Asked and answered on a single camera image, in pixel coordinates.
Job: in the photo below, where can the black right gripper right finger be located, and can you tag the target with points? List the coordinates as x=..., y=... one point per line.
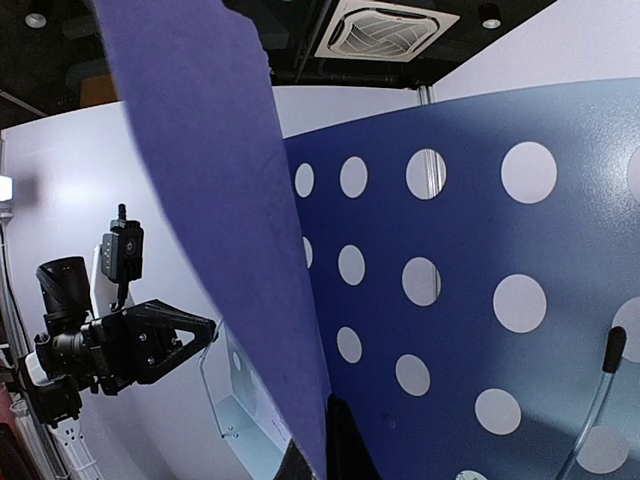
x=347, y=455

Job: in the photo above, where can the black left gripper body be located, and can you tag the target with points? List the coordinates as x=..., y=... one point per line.
x=110, y=342

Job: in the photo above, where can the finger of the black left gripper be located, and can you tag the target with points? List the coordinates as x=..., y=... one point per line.
x=162, y=337

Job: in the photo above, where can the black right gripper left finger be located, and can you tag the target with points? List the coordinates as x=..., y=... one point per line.
x=294, y=465

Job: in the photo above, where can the light blue music stand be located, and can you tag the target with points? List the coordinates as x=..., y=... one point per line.
x=474, y=267

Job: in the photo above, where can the purple sheet music page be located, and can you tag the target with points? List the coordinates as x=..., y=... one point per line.
x=196, y=85

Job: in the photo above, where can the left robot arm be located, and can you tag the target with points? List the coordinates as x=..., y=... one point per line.
x=58, y=366

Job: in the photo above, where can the ceiling air conditioner vent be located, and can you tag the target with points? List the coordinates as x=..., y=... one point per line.
x=381, y=31

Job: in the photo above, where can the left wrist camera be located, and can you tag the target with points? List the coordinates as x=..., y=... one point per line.
x=117, y=261

